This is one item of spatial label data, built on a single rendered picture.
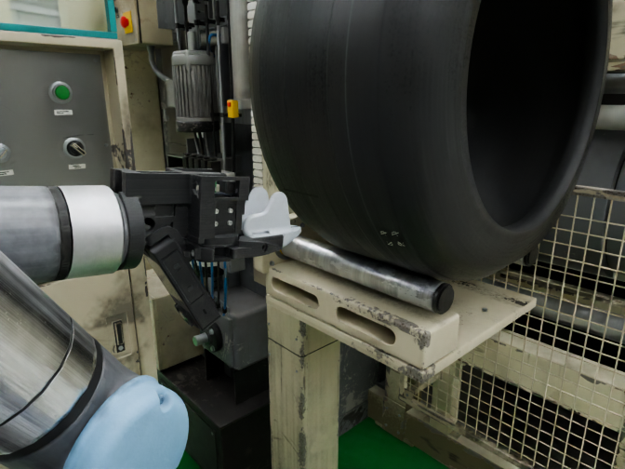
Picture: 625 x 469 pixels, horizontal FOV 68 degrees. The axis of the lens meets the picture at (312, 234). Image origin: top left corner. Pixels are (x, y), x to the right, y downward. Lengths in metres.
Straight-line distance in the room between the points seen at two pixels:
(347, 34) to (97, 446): 0.42
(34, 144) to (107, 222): 0.60
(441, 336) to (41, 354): 0.54
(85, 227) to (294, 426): 0.88
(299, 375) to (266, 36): 0.72
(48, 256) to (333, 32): 0.35
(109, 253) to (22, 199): 0.07
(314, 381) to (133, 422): 0.86
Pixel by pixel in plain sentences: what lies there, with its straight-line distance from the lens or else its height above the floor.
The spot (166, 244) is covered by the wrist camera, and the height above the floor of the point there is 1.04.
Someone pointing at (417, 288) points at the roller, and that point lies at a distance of 0.67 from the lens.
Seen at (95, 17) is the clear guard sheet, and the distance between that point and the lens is 1.00.
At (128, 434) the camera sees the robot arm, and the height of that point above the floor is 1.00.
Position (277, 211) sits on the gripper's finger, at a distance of 0.49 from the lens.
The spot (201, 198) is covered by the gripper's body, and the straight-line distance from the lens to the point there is 0.42.
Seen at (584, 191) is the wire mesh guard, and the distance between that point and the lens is 1.05.
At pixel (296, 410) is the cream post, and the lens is 1.15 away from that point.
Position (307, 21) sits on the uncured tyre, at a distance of 0.57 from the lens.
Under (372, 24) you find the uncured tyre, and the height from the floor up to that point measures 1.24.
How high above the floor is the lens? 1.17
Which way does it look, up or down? 16 degrees down
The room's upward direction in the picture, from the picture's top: straight up
